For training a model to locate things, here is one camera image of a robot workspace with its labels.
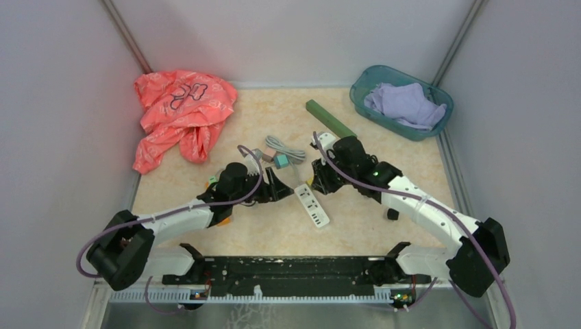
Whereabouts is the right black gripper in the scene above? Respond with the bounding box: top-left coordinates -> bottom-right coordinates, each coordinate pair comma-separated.
312,151 -> 356,195

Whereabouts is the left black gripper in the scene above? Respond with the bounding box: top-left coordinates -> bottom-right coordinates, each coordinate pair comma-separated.
231,167 -> 294,206

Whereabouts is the green power strip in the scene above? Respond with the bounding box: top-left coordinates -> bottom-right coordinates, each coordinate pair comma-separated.
305,99 -> 356,138

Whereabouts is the white power strip with USB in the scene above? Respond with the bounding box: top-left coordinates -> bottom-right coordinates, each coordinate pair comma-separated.
294,184 -> 330,228

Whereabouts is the orange power strip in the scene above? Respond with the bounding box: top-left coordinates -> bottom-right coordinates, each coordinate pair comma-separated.
206,181 -> 230,226

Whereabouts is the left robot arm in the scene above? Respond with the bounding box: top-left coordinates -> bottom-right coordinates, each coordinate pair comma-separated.
83,162 -> 294,291

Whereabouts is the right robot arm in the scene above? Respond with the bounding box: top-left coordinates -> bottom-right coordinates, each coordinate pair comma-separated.
311,132 -> 510,297

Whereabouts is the teal plug adapter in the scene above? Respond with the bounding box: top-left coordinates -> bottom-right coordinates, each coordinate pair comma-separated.
273,154 -> 291,169

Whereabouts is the lavender cloth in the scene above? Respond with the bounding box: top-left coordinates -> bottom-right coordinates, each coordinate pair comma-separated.
364,83 -> 448,131

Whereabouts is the teal plastic basket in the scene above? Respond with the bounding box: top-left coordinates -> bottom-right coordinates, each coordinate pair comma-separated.
349,65 -> 454,141

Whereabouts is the pink patterned cloth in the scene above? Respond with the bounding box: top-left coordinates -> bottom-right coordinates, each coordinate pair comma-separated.
132,70 -> 238,175

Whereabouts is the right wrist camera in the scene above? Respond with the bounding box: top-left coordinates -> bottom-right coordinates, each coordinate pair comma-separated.
310,132 -> 338,151

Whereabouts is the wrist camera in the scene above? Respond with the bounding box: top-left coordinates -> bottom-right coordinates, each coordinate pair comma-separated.
310,132 -> 338,151
244,154 -> 262,176

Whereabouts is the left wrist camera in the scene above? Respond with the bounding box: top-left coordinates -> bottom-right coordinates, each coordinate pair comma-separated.
244,154 -> 262,176

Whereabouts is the grey coiled cable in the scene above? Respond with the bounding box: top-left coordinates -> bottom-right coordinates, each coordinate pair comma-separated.
264,135 -> 307,182

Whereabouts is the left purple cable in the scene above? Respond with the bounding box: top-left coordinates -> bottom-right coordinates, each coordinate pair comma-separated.
75,145 -> 264,316

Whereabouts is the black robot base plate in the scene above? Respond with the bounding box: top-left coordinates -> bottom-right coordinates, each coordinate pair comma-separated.
162,256 -> 432,297

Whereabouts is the aluminium front rail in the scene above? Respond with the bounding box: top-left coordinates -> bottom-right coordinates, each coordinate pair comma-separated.
110,276 -> 446,306

